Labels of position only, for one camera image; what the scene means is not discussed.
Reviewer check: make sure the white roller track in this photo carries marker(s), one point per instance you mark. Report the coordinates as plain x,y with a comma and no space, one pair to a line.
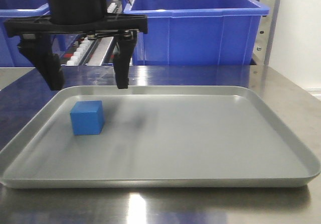
80,52

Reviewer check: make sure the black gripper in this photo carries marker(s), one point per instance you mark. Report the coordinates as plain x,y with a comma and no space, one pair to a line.
88,17

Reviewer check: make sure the grey metal tray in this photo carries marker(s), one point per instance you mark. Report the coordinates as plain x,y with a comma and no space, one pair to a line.
159,136

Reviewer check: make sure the blue cube block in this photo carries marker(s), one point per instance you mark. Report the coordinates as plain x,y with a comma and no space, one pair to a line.
87,117

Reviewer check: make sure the blue plastic bin front right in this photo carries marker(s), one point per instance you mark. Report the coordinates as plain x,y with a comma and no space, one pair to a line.
197,32

